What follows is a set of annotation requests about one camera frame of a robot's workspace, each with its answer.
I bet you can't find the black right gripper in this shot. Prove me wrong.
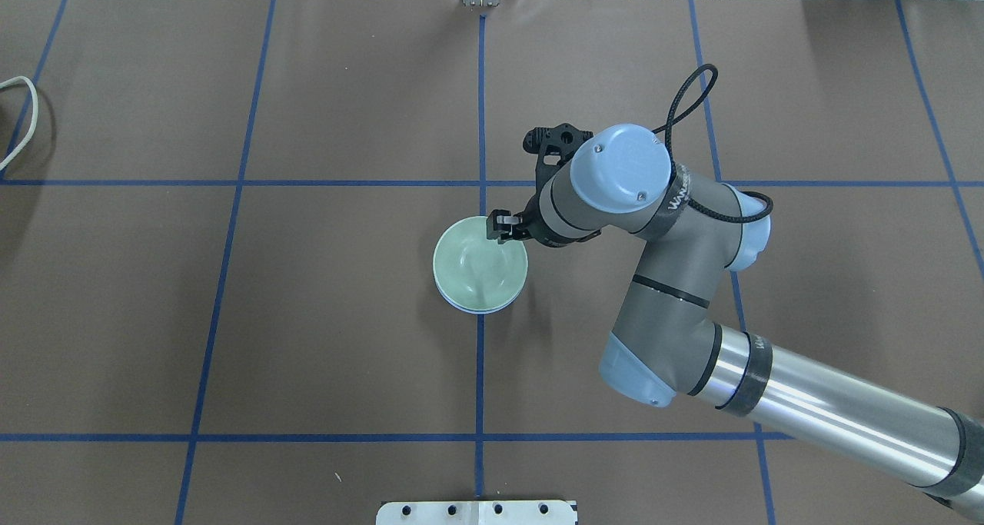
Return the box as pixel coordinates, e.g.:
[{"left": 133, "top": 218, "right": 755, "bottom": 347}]
[{"left": 487, "top": 198, "right": 600, "bottom": 248}]

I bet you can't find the green bowl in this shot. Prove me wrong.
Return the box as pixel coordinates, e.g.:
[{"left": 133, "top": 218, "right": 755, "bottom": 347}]
[{"left": 432, "top": 216, "right": 528, "bottom": 284}]

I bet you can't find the blue bowl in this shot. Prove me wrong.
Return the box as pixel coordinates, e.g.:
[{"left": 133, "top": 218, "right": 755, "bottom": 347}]
[{"left": 436, "top": 283, "right": 526, "bottom": 315}]

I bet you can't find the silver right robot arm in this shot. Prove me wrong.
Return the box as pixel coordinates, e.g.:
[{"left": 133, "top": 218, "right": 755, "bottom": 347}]
[{"left": 487, "top": 123, "right": 982, "bottom": 523}]

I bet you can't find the brown paper table mat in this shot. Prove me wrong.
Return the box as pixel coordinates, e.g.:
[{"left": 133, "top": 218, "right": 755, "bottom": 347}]
[{"left": 2, "top": 0, "right": 982, "bottom": 524}]

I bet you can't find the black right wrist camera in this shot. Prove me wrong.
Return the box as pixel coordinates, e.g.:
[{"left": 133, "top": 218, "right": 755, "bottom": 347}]
[{"left": 521, "top": 123, "right": 594, "bottom": 194}]

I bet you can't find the white camera mast base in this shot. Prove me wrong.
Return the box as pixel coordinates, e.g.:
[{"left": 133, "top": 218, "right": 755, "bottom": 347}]
[{"left": 375, "top": 500, "right": 580, "bottom": 524}]

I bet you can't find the white toaster power cable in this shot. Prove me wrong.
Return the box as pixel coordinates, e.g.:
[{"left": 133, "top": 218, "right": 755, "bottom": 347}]
[{"left": 0, "top": 75, "right": 39, "bottom": 171}]

